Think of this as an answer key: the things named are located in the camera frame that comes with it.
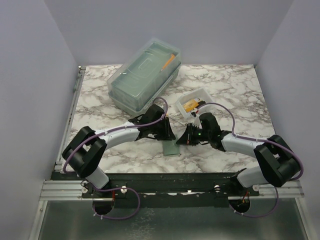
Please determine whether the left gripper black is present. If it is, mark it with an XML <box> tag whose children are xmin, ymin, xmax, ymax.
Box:
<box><xmin>150</xmin><ymin>117</ymin><xmax>176</xmax><ymax>142</ymax></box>

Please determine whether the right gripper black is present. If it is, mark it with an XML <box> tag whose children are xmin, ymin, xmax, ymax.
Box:
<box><xmin>176</xmin><ymin>123</ymin><xmax>211</xmax><ymax>146</ymax></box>

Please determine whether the green leather card holder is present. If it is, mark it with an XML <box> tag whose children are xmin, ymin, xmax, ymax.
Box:
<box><xmin>162</xmin><ymin>134</ymin><xmax>181</xmax><ymax>156</ymax></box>

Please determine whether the white card tray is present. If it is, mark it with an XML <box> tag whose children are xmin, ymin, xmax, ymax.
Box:
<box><xmin>175</xmin><ymin>87</ymin><xmax>213</xmax><ymax>120</ymax></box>

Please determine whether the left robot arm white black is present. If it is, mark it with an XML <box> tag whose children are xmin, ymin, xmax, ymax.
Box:
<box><xmin>62</xmin><ymin>104</ymin><xmax>176</xmax><ymax>198</ymax></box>

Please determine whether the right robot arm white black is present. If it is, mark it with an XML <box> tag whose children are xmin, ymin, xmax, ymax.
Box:
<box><xmin>176</xmin><ymin>112</ymin><xmax>301</xmax><ymax>196</ymax></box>

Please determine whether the clear plastic storage box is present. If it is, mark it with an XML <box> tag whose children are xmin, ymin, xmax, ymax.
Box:
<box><xmin>107</xmin><ymin>38</ymin><xmax>181</xmax><ymax>117</ymax></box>

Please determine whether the orange tool inside box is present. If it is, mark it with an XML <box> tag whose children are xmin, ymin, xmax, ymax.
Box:
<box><xmin>161</xmin><ymin>53</ymin><xmax>176</xmax><ymax>71</ymax></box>

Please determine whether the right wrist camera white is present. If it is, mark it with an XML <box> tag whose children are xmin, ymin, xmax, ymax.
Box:
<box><xmin>192</xmin><ymin>113</ymin><xmax>201</xmax><ymax>128</ymax></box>

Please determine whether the black front mounting rail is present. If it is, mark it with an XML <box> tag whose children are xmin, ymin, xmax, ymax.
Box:
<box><xmin>82</xmin><ymin>172</ymin><xmax>261</xmax><ymax>210</ymax></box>

